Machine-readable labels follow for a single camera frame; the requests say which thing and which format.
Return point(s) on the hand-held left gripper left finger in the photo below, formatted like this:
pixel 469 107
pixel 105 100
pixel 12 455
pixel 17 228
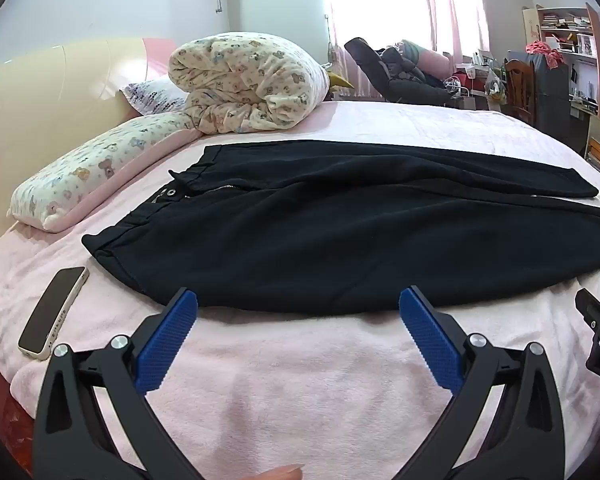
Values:
pixel 167 345

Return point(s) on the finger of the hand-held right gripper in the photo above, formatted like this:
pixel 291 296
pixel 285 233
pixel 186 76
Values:
pixel 587 307

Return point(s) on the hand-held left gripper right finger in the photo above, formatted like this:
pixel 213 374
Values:
pixel 430 340

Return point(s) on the black pants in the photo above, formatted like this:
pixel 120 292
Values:
pixel 305 240

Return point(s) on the person's left hand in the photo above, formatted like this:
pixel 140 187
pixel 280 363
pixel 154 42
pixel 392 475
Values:
pixel 280 475

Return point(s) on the smartphone with cream case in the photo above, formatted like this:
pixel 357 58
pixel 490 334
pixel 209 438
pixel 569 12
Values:
pixel 50 315

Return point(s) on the bear print pillow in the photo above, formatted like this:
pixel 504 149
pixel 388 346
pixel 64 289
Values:
pixel 95 160

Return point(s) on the dark grey cabinet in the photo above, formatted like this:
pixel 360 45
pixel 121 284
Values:
pixel 552 95

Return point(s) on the wooden chair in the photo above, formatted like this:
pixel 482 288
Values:
pixel 522 85

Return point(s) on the clear plastic bag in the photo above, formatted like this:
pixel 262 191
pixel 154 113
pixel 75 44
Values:
pixel 495 82

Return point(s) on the purple print pillow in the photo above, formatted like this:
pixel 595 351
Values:
pixel 155 95

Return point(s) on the pile of dark clothes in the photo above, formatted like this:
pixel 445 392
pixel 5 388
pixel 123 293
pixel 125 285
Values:
pixel 405 85

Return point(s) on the red cloth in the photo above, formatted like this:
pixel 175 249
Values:
pixel 545 50

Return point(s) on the cream and pink headboard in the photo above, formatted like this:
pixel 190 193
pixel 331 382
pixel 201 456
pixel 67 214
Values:
pixel 40 105

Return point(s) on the yellow plush toy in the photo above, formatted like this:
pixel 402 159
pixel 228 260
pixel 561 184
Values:
pixel 339 80

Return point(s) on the rolled bear print quilt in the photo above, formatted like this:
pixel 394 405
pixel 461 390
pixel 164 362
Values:
pixel 245 75

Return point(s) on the pink bookshelf with books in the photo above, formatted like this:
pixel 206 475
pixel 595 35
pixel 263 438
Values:
pixel 565 25

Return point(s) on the pink curtain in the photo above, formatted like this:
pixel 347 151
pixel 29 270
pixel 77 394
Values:
pixel 450 10

